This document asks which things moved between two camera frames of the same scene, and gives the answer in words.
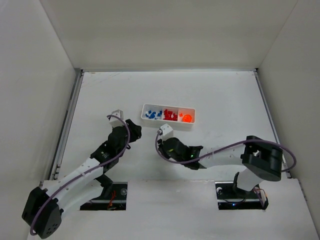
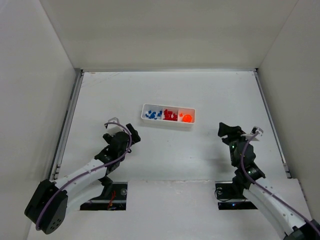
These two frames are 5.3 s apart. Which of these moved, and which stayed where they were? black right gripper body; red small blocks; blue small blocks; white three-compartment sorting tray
Moved: black right gripper body
Stayed: red small blocks; white three-compartment sorting tray; blue small blocks
